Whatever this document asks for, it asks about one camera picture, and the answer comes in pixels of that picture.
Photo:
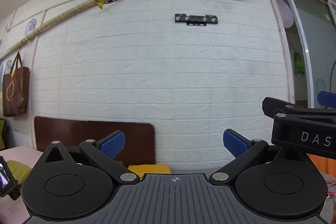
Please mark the wrapped air conditioner pipe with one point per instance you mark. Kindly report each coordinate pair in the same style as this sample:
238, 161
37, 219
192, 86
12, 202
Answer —
84, 6

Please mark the grey quilted bed cover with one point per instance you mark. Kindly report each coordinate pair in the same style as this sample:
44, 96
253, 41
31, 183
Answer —
206, 171

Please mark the yellow cloth garment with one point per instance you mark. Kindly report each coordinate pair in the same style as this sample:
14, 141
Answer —
141, 170

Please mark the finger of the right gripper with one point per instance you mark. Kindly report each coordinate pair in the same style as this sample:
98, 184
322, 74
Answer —
276, 108
327, 99

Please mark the pink blanket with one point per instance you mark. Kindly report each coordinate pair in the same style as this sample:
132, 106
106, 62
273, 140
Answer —
13, 212

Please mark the dark brown headboard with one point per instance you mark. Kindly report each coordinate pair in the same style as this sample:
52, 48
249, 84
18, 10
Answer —
139, 146

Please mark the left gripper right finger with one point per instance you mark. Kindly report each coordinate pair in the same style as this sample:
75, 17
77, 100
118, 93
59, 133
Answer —
247, 153

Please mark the brown tote bag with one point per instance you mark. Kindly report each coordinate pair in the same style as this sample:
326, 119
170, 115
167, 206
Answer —
16, 88

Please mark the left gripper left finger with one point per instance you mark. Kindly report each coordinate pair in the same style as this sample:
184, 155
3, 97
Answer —
101, 155

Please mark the black wall bracket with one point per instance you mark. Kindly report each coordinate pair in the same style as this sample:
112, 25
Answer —
196, 20

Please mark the glass sliding door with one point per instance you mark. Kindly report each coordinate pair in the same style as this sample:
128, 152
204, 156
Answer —
308, 29

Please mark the green knitted cushion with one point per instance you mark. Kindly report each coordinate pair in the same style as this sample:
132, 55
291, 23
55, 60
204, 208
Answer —
19, 171

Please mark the black phone on mount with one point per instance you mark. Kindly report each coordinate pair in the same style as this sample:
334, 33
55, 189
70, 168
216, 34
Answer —
8, 184

